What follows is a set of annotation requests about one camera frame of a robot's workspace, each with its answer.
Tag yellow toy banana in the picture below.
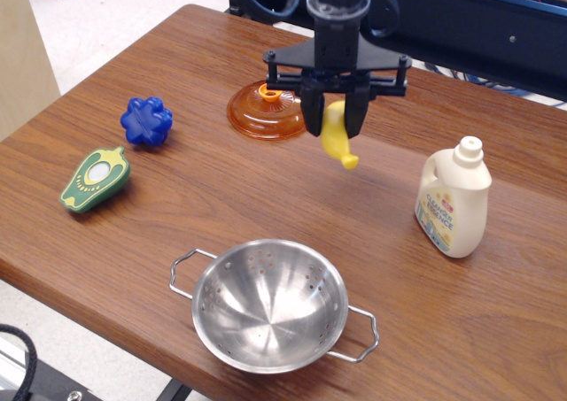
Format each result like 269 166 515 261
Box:
320 101 359 170

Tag blue flower-shaped toy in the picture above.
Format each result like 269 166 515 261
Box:
120 96 173 147

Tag black braided cable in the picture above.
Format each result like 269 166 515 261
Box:
0 324 38 401

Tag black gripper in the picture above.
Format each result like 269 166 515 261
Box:
263 4 411 137

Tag beige wooden board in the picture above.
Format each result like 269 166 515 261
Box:
1 0 60 139

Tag black table leg bracket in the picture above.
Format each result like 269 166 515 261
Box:
156 379 192 401

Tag cream detergent bottle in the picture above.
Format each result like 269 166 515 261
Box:
415 135 492 258

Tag blue and black cables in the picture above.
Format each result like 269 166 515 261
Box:
424 62 567 110

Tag green toy pepper half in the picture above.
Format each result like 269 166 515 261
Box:
59 146 131 213

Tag orange transparent pot lid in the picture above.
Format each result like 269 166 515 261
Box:
227 81 307 140

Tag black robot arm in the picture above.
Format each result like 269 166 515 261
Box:
263 0 412 138

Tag steel colander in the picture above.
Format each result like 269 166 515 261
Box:
169 239 380 374

